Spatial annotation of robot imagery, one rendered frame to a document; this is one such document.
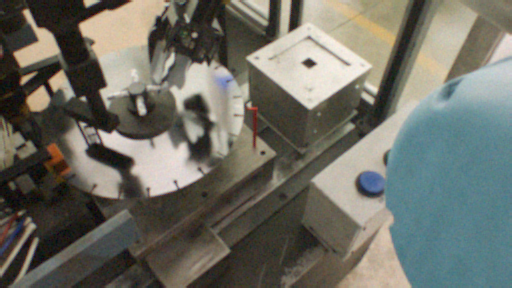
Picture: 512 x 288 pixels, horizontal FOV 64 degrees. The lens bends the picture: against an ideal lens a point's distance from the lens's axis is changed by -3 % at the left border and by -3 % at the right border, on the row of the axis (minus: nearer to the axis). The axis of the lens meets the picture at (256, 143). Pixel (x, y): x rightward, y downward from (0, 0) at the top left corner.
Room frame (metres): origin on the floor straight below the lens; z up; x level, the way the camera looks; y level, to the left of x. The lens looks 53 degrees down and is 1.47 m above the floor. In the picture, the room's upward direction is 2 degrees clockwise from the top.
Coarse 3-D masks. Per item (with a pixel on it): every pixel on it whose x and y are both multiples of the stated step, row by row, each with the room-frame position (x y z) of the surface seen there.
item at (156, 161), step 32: (128, 64) 0.56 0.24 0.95; (64, 96) 0.48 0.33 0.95; (192, 96) 0.48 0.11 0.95; (224, 96) 0.49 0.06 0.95; (64, 128) 0.41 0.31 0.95; (192, 128) 0.42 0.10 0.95; (224, 128) 0.42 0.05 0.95; (64, 160) 0.35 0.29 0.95; (96, 160) 0.35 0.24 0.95; (128, 160) 0.35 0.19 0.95; (160, 160) 0.35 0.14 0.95; (192, 160) 0.35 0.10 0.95; (96, 192) 0.29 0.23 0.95; (128, 192) 0.30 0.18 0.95; (160, 192) 0.30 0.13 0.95
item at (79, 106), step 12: (72, 96) 0.42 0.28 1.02; (84, 96) 0.37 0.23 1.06; (96, 96) 0.38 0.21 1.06; (72, 108) 0.39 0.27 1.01; (84, 108) 0.40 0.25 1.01; (96, 108) 0.37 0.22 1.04; (84, 120) 0.38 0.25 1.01; (96, 120) 0.37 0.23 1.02; (108, 120) 0.37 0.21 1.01; (84, 132) 0.39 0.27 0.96; (108, 132) 0.36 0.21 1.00
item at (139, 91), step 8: (136, 72) 0.49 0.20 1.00; (136, 80) 0.47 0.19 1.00; (128, 88) 0.45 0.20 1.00; (136, 88) 0.45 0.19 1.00; (144, 88) 0.45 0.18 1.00; (152, 88) 0.45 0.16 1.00; (160, 88) 0.46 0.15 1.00; (112, 96) 0.43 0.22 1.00; (120, 96) 0.44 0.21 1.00; (128, 96) 0.44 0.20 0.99; (136, 96) 0.44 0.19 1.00; (144, 96) 0.44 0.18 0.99; (136, 104) 0.44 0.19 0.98; (144, 104) 0.44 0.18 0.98; (144, 112) 0.41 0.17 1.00
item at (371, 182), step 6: (366, 174) 0.37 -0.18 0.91; (372, 174) 0.37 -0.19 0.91; (378, 174) 0.37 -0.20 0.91; (360, 180) 0.35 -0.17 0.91; (366, 180) 0.35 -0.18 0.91; (372, 180) 0.35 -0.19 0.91; (378, 180) 0.36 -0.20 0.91; (360, 186) 0.35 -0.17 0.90; (366, 186) 0.34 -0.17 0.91; (372, 186) 0.34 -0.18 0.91; (378, 186) 0.34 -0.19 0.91; (366, 192) 0.34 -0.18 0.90; (372, 192) 0.33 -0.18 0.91; (378, 192) 0.34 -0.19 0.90
